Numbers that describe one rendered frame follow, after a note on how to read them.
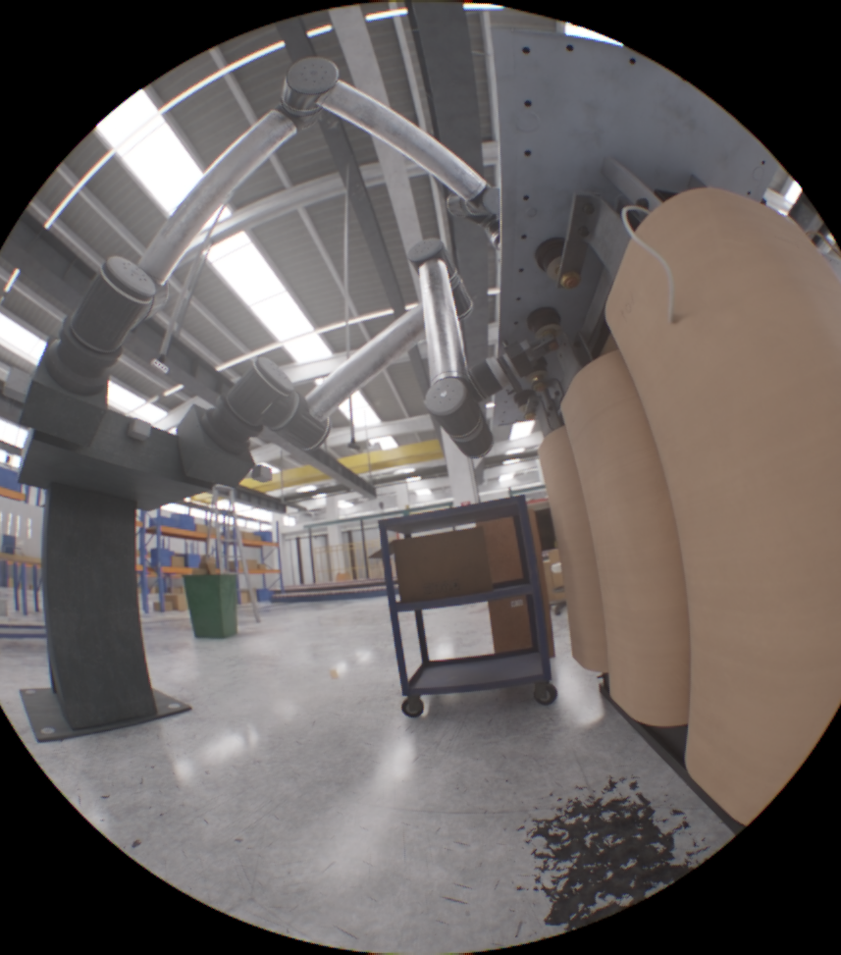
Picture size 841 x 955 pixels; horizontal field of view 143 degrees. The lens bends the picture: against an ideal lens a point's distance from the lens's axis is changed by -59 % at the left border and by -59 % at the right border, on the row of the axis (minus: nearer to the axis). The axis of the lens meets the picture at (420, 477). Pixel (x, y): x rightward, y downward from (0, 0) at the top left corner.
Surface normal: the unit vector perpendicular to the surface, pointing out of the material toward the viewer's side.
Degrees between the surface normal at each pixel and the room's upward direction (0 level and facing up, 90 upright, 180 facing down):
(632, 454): 90
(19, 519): 90
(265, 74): 175
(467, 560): 90
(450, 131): 180
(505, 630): 90
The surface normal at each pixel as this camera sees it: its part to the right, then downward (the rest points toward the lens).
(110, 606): 0.94, -0.21
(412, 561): -0.19, -0.23
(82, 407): 0.58, 0.73
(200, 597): 0.14, -0.22
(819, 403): -0.72, -0.09
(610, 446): -0.95, 0.06
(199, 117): 0.04, 0.97
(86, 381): 0.94, -0.32
